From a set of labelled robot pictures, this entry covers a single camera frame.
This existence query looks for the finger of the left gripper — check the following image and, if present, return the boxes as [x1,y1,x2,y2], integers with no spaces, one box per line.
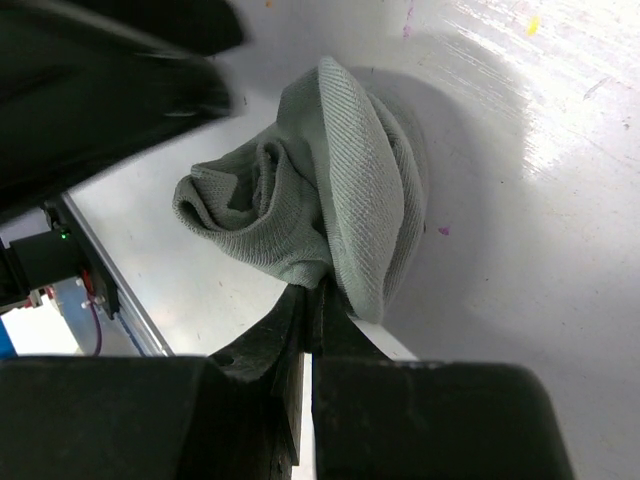
[1,9,233,210]
[74,0,245,55]

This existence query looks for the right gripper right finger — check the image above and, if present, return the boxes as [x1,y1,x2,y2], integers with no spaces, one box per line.
[312,277,389,360]

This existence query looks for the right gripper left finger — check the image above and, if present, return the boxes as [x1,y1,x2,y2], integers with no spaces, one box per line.
[210,285,305,465]

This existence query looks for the grey ankle sock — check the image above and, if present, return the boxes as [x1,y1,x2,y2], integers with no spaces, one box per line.
[173,57,428,324]

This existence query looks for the aluminium frame rail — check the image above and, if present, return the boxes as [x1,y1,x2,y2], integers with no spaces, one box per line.
[61,194,174,357]

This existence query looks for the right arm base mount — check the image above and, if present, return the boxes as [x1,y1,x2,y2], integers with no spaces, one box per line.
[1,196,120,319]

